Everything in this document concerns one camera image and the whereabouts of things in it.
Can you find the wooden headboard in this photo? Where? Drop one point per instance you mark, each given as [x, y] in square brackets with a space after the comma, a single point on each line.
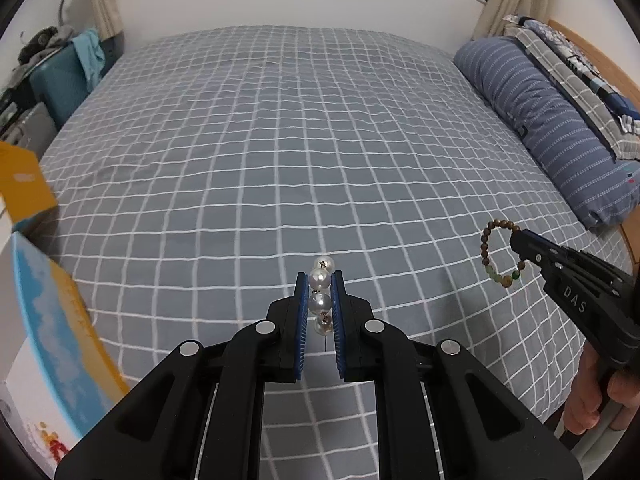
[600, 55]

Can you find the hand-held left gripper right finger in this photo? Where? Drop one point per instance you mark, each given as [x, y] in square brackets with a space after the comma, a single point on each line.
[339, 330]

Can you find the blue and yellow box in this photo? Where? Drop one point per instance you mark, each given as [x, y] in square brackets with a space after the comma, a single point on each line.
[50, 320]

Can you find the blue striped pillow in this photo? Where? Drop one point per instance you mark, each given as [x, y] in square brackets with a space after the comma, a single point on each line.
[540, 110]

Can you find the teal cloth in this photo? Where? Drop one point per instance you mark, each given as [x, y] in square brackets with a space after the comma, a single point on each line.
[90, 55]

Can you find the teal hard suitcase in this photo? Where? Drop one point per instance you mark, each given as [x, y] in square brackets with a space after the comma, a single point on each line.
[55, 80]

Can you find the stack of black cases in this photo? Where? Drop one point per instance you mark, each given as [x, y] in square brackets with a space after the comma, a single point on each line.
[7, 105]

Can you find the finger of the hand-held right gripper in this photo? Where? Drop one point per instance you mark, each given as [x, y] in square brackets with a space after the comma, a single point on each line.
[540, 252]

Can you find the grey hard suitcase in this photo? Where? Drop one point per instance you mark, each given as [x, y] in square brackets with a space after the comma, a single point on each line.
[25, 127]

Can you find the dark clothes pile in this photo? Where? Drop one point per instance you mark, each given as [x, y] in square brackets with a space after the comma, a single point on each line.
[42, 42]

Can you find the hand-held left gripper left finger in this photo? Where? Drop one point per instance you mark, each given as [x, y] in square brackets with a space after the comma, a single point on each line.
[300, 330]

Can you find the grey checked bed sheet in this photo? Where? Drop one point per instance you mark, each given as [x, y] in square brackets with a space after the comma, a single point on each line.
[300, 135]

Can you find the grey checked patchwork quilt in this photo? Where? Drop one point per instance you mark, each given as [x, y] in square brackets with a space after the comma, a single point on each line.
[565, 55]

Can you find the person's right hand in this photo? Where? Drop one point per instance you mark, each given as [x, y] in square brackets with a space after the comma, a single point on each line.
[582, 400]

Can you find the white metal frame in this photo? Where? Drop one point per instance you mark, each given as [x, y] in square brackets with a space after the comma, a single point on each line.
[595, 435]

